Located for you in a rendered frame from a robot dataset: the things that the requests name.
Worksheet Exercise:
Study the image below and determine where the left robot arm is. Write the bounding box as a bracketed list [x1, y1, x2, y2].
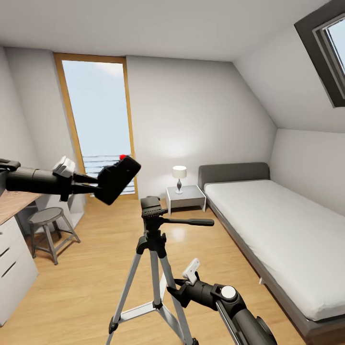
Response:
[0, 156, 103, 202]

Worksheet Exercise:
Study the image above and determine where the camera tripod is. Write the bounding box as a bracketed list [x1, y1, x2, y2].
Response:
[105, 196, 214, 345]

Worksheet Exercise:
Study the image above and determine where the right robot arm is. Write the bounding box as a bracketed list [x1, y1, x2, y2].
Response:
[166, 258, 277, 345]

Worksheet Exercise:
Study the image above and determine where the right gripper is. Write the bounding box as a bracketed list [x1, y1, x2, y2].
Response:
[166, 271, 207, 308]

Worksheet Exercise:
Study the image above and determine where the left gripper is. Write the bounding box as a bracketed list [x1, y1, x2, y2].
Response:
[30, 169, 103, 202]

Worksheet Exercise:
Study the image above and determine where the digital camera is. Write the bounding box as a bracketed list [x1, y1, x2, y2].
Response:
[93, 154, 141, 205]

